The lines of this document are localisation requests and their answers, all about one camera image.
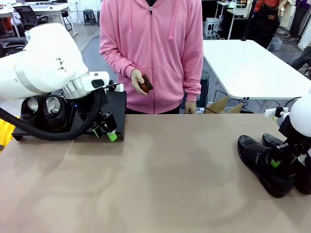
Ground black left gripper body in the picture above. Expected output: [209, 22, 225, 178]
[77, 91, 119, 133]

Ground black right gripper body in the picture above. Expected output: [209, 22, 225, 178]
[278, 118, 311, 168]

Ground black leather shoe paper stuffed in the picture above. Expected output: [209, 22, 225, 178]
[261, 133, 311, 195]

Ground black leather buckle shoe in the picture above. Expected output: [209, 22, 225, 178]
[237, 135, 296, 198]

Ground black casual shoe paper stuffed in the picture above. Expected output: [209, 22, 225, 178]
[43, 94, 73, 133]
[20, 95, 47, 122]

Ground brown wooden shoe brush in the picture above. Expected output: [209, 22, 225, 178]
[138, 74, 154, 96]

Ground person left forearm pink sleeve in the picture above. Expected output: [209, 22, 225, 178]
[183, 60, 204, 102]

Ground person right forearm pink sleeve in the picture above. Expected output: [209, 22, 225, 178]
[99, 43, 137, 81]

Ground black metal shoe stand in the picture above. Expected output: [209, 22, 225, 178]
[69, 91, 127, 141]
[12, 96, 76, 142]

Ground person right hand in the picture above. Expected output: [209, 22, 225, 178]
[130, 69, 146, 94]

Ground person left hand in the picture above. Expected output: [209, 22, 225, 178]
[184, 100, 197, 115]

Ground person torso pink hoodie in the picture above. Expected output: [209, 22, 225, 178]
[99, 0, 204, 115]

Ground brown cardboard box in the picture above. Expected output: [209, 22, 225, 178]
[205, 96, 245, 114]

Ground yellow cloth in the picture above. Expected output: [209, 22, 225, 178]
[0, 116, 14, 153]

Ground grey storage bin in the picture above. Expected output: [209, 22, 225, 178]
[267, 37, 284, 51]

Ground grey plastic stool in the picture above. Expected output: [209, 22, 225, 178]
[199, 71, 210, 107]

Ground small grey stool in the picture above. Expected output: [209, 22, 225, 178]
[83, 9, 94, 26]

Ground black visitor chair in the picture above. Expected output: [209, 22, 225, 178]
[0, 37, 27, 58]

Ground background person black apron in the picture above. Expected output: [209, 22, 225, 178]
[252, 0, 281, 48]

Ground background person dark clothes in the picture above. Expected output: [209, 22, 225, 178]
[289, 0, 311, 39]

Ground white office desk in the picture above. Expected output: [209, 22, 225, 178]
[0, 3, 78, 38]

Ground black mesh office chair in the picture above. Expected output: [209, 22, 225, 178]
[13, 6, 49, 31]

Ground white computer case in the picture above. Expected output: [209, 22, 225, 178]
[205, 17, 220, 38]

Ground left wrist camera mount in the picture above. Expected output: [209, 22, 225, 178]
[104, 82, 124, 93]

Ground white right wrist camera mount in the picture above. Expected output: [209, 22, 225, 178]
[264, 106, 291, 120]

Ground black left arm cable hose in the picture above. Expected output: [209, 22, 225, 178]
[0, 92, 102, 141]

